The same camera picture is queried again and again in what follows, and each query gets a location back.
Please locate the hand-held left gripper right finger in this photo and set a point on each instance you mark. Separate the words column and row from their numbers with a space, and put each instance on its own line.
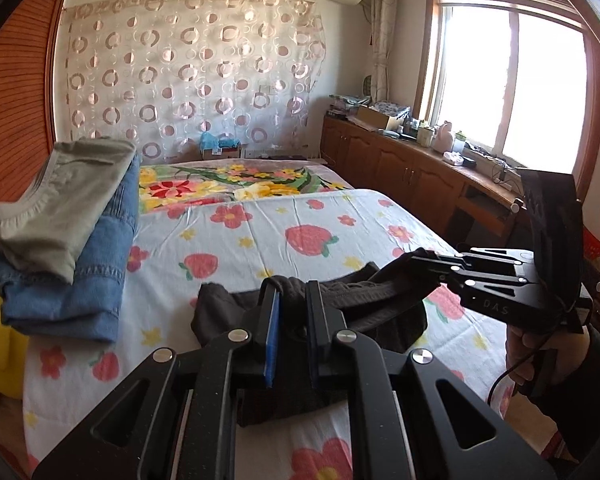
column 325, row 330

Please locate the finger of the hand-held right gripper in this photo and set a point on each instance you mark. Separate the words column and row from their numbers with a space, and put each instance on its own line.
column 480, row 259
column 480, row 282

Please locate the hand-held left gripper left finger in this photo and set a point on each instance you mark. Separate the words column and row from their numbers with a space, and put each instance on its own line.
column 272, row 340

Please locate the black pants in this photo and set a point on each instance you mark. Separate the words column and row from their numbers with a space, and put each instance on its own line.
column 380, row 310

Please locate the folded olive green pants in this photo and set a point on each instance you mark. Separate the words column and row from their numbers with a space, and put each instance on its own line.
column 55, row 205

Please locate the person's right hand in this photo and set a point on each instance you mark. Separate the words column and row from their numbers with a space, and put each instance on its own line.
column 520, row 355

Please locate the strawberry print bed sheet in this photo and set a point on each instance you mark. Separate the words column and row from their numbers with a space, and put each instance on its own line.
column 260, row 240

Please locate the white power strip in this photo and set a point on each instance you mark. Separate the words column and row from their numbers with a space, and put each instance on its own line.
column 485, row 156

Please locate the tissue pack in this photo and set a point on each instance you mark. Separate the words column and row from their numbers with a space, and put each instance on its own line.
column 452, row 158

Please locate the wooden cabinet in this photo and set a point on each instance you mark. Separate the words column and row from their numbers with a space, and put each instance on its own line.
column 395, row 170

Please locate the pink kettle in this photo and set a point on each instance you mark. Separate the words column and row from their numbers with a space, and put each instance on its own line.
column 443, row 137

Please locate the white jar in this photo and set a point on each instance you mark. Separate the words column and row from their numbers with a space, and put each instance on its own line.
column 425, row 135

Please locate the floral blanket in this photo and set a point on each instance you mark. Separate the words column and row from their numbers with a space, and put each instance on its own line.
column 220, row 185

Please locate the cardboard box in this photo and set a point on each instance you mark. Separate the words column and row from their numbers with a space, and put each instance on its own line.
column 377, row 117

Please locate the wooden framed window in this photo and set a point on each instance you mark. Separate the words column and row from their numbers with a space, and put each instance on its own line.
column 505, row 70

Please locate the folded blue jeans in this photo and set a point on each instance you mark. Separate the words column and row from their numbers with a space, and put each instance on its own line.
column 80, row 300

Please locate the small printed box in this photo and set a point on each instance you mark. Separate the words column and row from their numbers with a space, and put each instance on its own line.
column 230, row 147

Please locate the stack of patterned cloth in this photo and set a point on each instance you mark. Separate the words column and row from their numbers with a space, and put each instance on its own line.
column 347, row 102

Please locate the blue plastic bag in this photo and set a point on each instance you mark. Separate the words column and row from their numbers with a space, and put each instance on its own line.
column 209, row 141

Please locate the beige window curtain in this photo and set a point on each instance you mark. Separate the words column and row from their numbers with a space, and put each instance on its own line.
column 382, row 35

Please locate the circle pattern sheer curtain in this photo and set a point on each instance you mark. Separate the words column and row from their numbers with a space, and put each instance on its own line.
column 180, row 70

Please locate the wooden slatted wardrobe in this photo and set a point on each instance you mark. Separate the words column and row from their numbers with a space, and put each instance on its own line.
column 15, row 110

